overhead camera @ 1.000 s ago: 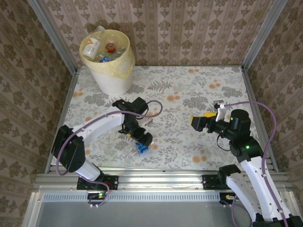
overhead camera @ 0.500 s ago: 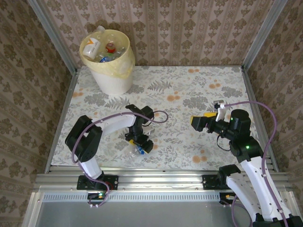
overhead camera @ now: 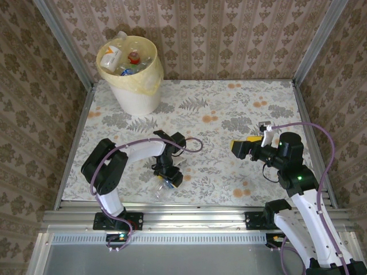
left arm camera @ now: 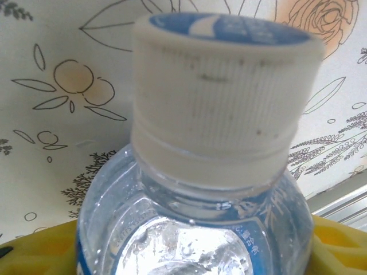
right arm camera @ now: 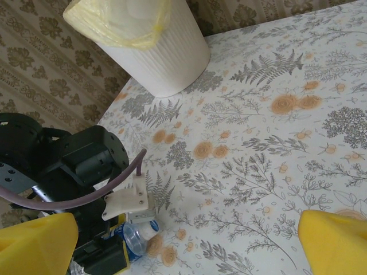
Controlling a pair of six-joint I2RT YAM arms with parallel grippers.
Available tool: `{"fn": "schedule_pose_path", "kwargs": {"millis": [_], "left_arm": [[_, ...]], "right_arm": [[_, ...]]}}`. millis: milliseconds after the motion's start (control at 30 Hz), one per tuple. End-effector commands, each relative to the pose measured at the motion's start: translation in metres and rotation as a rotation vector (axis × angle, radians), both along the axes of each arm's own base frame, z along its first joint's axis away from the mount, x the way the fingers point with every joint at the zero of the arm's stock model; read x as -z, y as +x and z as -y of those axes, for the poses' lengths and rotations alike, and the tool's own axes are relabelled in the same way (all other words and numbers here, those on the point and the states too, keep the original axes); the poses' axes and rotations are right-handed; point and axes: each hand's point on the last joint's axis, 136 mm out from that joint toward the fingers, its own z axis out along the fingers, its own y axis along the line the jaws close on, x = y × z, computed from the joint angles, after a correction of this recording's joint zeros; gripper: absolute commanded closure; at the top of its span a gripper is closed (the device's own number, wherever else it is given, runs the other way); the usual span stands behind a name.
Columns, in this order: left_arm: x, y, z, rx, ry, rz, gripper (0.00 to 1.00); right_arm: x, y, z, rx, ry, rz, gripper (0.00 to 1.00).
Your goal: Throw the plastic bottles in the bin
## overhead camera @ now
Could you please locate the blue Pocari label bottle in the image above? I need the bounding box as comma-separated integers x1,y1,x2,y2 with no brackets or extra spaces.
153,179,174,201

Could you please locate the cream plastic bin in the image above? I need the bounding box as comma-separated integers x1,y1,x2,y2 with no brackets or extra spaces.
96,36,165,117

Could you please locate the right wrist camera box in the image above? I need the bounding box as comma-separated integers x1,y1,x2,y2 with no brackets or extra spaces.
257,120,276,148

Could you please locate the white label orange V bottle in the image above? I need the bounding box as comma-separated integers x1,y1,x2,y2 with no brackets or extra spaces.
99,30,128,72

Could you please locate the yellow plastic bin liner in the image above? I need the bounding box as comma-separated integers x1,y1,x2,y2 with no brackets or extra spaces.
96,36,165,97

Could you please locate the black connector with wires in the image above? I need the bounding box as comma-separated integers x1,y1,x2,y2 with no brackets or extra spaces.
266,234,287,249

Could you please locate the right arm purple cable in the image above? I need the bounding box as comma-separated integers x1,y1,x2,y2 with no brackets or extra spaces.
271,121,352,275

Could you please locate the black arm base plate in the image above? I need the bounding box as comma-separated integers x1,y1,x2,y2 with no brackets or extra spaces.
93,211,144,231
245,211,298,231

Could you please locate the aluminium frame post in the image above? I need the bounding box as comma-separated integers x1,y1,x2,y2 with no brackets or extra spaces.
32,0,95,90
291,0,350,87

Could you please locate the black connector with LED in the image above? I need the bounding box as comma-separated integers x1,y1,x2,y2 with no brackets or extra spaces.
106,232,130,243

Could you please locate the grey metal panel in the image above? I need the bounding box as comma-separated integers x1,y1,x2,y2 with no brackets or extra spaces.
27,231,362,275

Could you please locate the floral table cover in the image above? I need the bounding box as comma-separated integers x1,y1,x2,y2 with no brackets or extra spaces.
61,79,323,207

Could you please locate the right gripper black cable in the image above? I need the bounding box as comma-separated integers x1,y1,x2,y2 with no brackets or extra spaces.
263,163,280,183

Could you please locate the grey slotted cable duct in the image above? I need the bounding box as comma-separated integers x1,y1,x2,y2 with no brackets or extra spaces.
50,232,269,245

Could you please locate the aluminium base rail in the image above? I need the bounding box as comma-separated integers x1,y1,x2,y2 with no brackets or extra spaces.
40,205,352,233

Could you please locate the red collar purple cap bottle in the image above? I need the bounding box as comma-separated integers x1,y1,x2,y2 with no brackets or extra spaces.
127,50,141,65

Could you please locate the aluminium frame rail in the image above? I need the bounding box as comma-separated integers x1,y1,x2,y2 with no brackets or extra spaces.
291,81,339,209
53,84,96,211

